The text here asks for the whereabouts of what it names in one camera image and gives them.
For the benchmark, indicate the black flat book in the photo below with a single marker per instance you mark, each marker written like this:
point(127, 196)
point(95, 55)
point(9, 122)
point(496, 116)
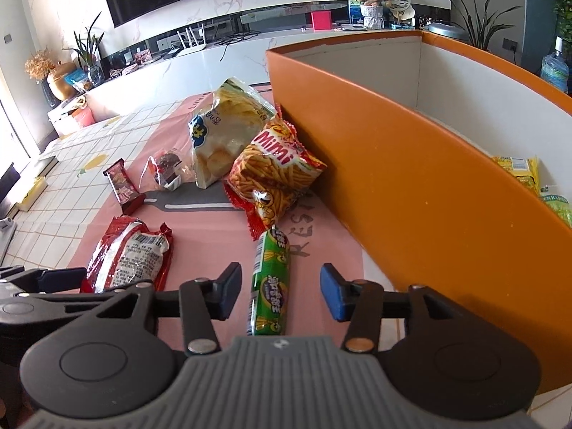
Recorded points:
point(9, 187)

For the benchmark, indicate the small clear dark snack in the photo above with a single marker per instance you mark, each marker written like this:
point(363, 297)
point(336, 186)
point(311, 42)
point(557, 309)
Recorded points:
point(167, 167)

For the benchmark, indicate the gold round vase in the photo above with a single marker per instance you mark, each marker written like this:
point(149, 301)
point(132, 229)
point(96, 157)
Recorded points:
point(62, 82)

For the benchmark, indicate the green pea snack bag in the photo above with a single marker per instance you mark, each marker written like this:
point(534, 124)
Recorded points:
point(558, 205)

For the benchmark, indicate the green sausage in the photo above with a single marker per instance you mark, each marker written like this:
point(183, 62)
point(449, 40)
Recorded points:
point(270, 281)

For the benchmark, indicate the green plant in glass vase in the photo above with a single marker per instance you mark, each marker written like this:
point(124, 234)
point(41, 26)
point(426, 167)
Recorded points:
point(87, 53)

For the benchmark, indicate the small dark bottles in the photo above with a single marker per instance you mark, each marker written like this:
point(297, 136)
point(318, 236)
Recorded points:
point(422, 22)

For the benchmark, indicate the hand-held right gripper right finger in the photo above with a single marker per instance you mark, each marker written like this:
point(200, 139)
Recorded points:
point(333, 292)

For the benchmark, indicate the blue water jug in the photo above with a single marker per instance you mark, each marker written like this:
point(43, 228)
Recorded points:
point(555, 69)

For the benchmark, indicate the white marble television cabinet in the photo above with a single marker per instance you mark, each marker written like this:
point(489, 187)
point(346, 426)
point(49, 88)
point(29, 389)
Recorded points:
point(178, 73)

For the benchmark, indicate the white phone stand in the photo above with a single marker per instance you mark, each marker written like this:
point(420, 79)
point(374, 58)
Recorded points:
point(6, 237)

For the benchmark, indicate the silver trash bin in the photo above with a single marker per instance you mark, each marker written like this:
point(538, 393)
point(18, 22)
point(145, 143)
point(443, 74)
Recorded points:
point(447, 33)

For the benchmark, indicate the yellow white chips bag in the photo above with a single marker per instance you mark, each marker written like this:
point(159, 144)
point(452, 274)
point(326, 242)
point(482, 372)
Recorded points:
point(223, 134)

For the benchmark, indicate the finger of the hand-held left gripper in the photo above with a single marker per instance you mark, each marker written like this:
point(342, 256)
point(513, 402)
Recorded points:
point(44, 308)
point(60, 279)

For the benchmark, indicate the open white pink carton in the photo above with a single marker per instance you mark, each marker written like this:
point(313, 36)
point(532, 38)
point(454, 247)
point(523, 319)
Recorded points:
point(71, 116)

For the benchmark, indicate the checked lemon print tablecloth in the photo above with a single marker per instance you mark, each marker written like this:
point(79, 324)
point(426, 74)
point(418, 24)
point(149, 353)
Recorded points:
point(67, 178)

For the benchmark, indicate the pink square box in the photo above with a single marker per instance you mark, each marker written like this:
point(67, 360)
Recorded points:
point(321, 20)

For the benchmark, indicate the wall power outlet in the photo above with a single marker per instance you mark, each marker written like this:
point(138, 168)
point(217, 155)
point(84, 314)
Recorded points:
point(510, 44)

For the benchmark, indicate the blue green picture card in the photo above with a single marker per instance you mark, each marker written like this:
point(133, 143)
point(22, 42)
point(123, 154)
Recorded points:
point(354, 4)

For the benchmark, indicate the orange cardboard box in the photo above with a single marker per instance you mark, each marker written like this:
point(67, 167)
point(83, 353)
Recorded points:
point(402, 178)

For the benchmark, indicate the pink printed table mat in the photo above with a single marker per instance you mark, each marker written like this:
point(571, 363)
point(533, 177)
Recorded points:
point(201, 232)

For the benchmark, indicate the tall leafy potted plant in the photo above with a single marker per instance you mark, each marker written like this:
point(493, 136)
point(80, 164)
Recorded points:
point(480, 27)

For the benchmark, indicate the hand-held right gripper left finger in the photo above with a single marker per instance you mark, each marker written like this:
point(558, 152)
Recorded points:
point(228, 292)

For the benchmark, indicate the hanging green ivy plant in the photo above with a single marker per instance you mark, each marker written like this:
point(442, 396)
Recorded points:
point(561, 0)

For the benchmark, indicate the orange red snack sticks bag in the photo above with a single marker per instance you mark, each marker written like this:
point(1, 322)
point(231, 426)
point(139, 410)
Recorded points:
point(268, 170)

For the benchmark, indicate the white flat scale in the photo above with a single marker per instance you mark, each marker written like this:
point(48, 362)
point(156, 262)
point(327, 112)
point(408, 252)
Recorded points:
point(354, 27)

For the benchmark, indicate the pink photo frame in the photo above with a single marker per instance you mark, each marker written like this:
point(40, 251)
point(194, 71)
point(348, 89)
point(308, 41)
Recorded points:
point(144, 56)

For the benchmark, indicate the dried yellow flowers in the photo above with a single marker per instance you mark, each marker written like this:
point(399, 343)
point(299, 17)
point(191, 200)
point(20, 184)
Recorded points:
point(38, 65)

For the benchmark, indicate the yellow snack packet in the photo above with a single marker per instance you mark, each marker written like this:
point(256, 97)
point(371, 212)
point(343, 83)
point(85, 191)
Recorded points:
point(516, 172)

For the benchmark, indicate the white wifi router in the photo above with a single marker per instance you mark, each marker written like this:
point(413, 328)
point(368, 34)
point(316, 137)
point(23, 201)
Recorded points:
point(192, 47)

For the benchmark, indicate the dark red wafer bar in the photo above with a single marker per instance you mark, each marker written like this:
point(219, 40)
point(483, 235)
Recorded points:
point(123, 185)

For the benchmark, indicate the blue snack packet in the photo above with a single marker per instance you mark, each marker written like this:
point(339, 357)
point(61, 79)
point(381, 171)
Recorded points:
point(78, 81)

